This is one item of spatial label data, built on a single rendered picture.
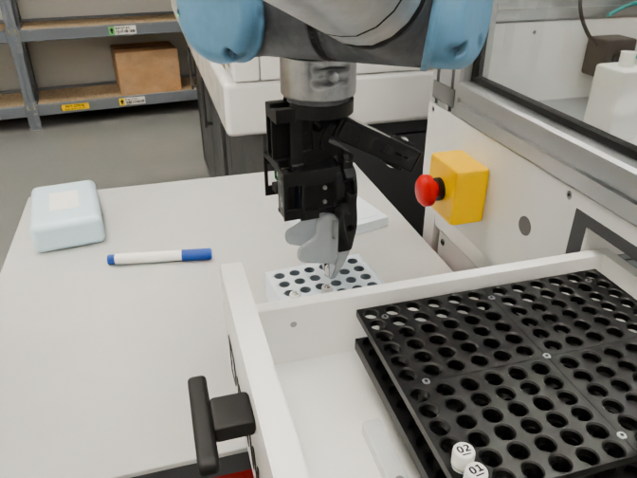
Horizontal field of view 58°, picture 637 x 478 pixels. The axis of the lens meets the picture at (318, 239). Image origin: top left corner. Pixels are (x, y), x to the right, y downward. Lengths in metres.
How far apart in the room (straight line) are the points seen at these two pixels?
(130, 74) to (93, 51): 0.48
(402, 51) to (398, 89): 0.80
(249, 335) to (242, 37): 0.21
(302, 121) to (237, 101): 0.54
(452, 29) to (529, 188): 0.31
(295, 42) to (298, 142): 0.17
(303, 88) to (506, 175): 0.26
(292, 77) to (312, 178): 0.10
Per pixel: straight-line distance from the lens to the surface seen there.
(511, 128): 0.68
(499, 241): 0.71
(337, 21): 0.32
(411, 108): 1.21
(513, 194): 0.68
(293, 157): 0.58
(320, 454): 0.43
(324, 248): 0.63
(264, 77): 1.10
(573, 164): 0.60
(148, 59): 4.09
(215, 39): 0.44
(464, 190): 0.70
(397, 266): 0.78
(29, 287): 0.81
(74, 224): 0.86
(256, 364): 0.36
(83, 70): 4.51
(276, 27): 0.43
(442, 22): 0.37
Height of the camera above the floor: 1.17
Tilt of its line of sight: 29 degrees down
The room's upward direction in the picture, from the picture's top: straight up
